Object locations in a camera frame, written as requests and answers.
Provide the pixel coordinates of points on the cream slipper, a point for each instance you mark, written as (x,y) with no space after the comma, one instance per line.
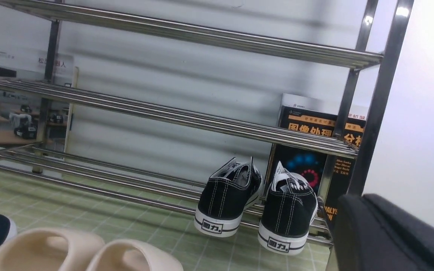
(50,249)
(132,255)

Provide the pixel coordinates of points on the black image processing book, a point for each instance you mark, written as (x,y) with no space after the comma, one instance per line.
(317,116)

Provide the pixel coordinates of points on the cream slipper left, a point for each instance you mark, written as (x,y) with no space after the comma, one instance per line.
(50,249)

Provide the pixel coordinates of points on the cream slipper right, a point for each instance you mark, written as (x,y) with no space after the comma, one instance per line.
(132,255)

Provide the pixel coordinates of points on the robot photo poster board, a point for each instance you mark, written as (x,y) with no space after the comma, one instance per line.
(20,111)

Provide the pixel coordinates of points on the metal shoe rack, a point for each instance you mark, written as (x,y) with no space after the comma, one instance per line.
(334,146)

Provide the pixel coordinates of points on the black canvas sneaker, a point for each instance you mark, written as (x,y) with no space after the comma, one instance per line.
(290,208)
(229,191)

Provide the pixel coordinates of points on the green checkered tablecloth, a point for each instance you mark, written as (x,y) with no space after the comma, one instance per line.
(32,204)

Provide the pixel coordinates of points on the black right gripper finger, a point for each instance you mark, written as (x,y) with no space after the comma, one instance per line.
(373,234)

